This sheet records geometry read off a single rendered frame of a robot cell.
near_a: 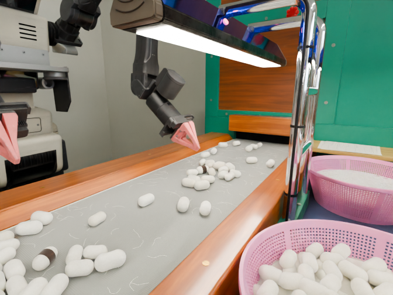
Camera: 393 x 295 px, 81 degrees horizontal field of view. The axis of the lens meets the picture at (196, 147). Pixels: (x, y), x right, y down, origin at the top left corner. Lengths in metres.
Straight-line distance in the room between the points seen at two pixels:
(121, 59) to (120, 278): 2.59
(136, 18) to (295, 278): 0.36
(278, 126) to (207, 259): 0.74
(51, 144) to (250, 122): 0.78
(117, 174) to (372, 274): 0.51
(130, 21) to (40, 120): 0.76
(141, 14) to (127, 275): 0.31
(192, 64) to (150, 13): 1.93
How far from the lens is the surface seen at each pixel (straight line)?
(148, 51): 0.71
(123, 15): 0.34
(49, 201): 0.54
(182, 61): 2.29
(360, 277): 0.38
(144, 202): 0.47
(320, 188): 0.65
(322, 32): 0.60
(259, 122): 0.99
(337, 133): 1.00
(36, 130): 1.03
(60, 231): 0.46
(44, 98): 2.62
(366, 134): 1.00
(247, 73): 1.08
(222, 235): 0.35
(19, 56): 0.99
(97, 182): 0.58
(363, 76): 1.00
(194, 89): 2.20
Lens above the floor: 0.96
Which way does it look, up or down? 14 degrees down
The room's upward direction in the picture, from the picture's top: straight up
